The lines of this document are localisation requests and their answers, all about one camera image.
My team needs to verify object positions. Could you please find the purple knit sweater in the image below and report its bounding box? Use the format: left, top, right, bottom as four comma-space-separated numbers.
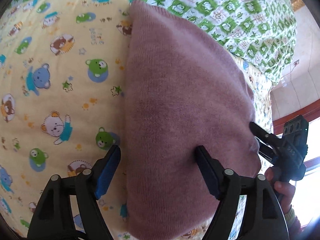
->
124, 1, 261, 239

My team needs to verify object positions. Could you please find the green checkered quilt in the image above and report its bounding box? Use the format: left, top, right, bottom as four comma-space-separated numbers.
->
12, 0, 297, 83

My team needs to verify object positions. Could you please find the green knit sleeve forearm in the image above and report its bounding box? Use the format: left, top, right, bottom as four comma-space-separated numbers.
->
284, 207, 302, 239

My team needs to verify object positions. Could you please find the yellow bear print bedsheet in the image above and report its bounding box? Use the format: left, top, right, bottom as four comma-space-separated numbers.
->
0, 0, 275, 240

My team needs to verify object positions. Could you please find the right hand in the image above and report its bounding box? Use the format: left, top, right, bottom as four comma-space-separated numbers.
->
265, 167, 296, 214

